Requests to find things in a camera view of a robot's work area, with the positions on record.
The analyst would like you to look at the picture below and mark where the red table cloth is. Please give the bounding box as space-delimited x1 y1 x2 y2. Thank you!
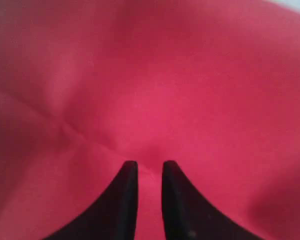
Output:
0 0 300 240

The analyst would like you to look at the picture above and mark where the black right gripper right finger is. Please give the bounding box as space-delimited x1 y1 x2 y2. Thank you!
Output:
161 160 260 240

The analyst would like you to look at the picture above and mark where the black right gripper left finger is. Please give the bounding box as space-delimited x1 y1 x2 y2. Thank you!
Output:
46 160 138 240

